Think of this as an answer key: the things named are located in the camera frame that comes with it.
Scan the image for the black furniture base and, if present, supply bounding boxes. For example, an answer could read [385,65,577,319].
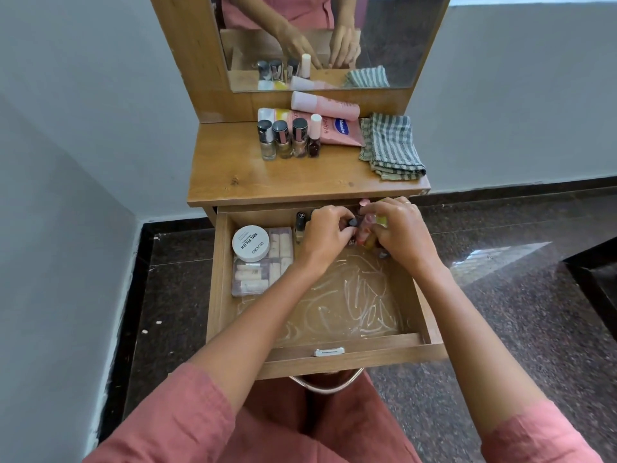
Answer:
[561,235,617,343]

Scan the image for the pink tube yellow print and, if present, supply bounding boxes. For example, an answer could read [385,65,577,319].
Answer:
[258,107,366,148]

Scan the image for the green striped cloth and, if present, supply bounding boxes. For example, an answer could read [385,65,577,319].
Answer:
[359,113,427,183]

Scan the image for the clear box of beige tubes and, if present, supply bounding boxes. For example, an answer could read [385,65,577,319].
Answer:
[231,226,295,298]

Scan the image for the person's right pink sleeve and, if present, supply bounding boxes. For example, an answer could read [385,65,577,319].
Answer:
[481,399,604,463]

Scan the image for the silver glitter nail polish bottle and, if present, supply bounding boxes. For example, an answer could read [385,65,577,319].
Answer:
[291,117,309,159]
[271,120,294,159]
[256,119,278,162]

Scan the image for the person's left forearm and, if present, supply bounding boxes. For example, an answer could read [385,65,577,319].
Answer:
[188,262,321,415]

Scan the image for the dressing table mirror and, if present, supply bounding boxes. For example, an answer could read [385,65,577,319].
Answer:
[207,0,453,94]

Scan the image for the wooden dressing table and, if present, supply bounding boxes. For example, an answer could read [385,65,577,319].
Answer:
[148,0,454,227]

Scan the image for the white round jar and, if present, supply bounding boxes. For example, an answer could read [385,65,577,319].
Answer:
[231,224,271,264]

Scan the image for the person's left pink sleeve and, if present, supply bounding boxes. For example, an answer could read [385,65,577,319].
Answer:
[84,363,237,463]

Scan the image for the cluster of small cosmetic bottles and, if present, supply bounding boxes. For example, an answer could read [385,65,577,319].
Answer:
[292,197,392,260]

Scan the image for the person's legs pink trousers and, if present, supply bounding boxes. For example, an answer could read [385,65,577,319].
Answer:
[217,370,423,463]

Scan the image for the person's right forearm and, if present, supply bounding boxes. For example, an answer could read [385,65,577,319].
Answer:
[412,262,550,437]

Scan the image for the pink tube white cap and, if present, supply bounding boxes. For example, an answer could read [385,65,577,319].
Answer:
[291,90,361,122]

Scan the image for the dark nail polish white cap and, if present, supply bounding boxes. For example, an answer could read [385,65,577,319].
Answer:
[307,113,323,159]

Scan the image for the wooden drawer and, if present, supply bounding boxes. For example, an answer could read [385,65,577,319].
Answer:
[206,197,449,381]

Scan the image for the person's pink sleeve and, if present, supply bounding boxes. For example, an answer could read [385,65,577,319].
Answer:
[481,399,604,463]
[84,363,237,463]

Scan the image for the person's left hand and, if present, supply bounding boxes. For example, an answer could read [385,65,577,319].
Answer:
[294,204,360,281]

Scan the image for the person's right hand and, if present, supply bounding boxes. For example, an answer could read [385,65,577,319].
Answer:
[359,196,438,282]

